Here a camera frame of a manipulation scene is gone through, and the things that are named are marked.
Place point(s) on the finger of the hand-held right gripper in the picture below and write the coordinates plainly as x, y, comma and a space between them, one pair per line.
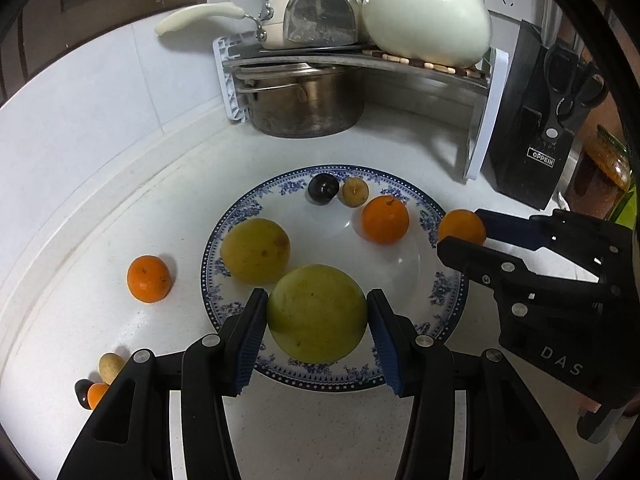
510, 227
475, 265

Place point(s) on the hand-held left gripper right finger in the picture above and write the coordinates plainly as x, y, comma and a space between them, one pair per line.
387, 340

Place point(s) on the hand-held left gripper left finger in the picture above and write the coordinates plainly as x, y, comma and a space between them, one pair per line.
250, 340

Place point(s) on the orange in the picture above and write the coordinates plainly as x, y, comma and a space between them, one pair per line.
385, 220
149, 278
98, 396
461, 227

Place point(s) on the yellow-green pear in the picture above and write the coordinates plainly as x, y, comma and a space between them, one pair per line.
255, 250
317, 314

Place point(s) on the blue patterned white plate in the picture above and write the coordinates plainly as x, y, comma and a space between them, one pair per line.
325, 235

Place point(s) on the small yellow plum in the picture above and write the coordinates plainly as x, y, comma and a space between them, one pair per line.
111, 366
355, 192

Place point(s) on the dark purple plum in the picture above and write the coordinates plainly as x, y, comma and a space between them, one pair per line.
81, 391
322, 188

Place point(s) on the steel corner shelf rack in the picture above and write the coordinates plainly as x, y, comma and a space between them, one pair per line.
482, 135

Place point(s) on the chili sauce glass jar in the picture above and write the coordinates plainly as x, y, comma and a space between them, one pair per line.
600, 180

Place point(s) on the black knife block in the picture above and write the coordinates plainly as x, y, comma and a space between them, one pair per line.
525, 125

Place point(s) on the green oil bottle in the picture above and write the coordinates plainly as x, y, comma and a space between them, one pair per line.
624, 205

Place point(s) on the black kitchen scissors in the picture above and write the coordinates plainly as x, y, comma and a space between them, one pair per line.
575, 102

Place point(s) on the wooden bead trivet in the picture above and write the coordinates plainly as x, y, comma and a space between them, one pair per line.
435, 66

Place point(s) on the cream ceramic pot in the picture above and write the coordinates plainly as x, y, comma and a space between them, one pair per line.
425, 15

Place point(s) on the large steel stockpot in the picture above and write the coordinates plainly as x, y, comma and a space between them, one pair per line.
305, 105

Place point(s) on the metal scoop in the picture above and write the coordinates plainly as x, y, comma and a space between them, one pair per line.
320, 20

